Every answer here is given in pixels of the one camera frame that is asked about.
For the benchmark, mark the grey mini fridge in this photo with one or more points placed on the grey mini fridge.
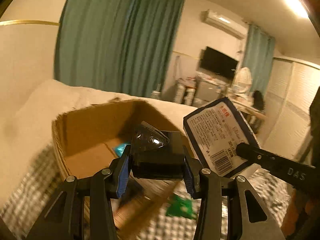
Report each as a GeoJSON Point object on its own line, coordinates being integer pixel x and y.
{"type": "Point", "coordinates": [210, 90]}

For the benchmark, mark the white storage container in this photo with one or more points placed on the white storage container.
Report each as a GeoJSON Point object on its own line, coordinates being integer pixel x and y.
{"type": "Point", "coordinates": [180, 93]}
{"type": "Point", "coordinates": [190, 95]}

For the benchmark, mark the dark blue packet white label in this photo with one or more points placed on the dark blue packet white label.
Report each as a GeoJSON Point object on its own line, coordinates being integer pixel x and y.
{"type": "Point", "coordinates": [215, 130]}

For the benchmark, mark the brown cardboard box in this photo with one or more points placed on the brown cardboard box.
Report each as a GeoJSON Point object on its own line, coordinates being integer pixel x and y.
{"type": "Point", "coordinates": [85, 130]}

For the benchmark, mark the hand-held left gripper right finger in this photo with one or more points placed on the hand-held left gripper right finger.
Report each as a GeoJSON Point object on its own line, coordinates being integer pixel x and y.
{"type": "Point", "coordinates": [190, 180]}

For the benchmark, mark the black wall television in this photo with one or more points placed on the black wall television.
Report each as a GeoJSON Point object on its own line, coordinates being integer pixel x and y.
{"type": "Point", "coordinates": [217, 65]}

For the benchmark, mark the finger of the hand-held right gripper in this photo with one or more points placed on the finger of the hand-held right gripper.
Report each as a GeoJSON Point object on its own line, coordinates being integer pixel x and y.
{"type": "Point", "coordinates": [275, 165]}

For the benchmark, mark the blue foil packet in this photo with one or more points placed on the blue foil packet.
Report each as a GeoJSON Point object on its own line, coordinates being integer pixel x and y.
{"type": "Point", "coordinates": [121, 149]}

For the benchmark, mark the green packet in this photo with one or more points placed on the green packet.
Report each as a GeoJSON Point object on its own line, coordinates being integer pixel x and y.
{"type": "Point", "coordinates": [181, 207]}

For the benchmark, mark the wide green curtain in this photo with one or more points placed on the wide green curtain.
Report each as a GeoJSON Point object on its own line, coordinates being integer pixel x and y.
{"type": "Point", "coordinates": [112, 42]}

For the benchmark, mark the white air conditioner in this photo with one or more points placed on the white air conditioner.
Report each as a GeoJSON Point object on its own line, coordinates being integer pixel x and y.
{"type": "Point", "coordinates": [222, 22]}

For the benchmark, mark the black bag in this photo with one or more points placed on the black bag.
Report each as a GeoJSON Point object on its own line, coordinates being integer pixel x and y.
{"type": "Point", "coordinates": [258, 101]}

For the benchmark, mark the ceiling light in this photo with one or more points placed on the ceiling light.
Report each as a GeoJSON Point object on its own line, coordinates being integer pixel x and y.
{"type": "Point", "coordinates": [297, 0]}

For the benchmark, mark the white louvered wardrobe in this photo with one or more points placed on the white louvered wardrobe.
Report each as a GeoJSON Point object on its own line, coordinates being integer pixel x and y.
{"type": "Point", "coordinates": [290, 100]}

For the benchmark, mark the green checked bedsheet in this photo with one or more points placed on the green checked bedsheet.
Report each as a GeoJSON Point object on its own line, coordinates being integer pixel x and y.
{"type": "Point", "coordinates": [30, 187]}

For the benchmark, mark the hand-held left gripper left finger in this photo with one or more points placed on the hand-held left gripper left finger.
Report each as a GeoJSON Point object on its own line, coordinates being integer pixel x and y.
{"type": "Point", "coordinates": [123, 177]}

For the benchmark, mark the glossy black box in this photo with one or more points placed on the glossy black box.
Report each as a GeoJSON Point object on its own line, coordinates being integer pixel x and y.
{"type": "Point", "coordinates": [157, 160]}

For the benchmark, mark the narrow green curtain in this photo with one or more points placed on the narrow green curtain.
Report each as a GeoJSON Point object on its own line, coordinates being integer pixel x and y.
{"type": "Point", "coordinates": [257, 55]}

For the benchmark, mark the white oval mirror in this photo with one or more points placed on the white oval mirror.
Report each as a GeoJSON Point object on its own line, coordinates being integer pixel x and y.
{"type": "Point", "coordinates": [243, 80]}

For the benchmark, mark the wooden dressing table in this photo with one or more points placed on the wooden dressing table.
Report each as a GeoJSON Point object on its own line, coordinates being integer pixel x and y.
{"type": "Point", "coordinates": [252, 112]}

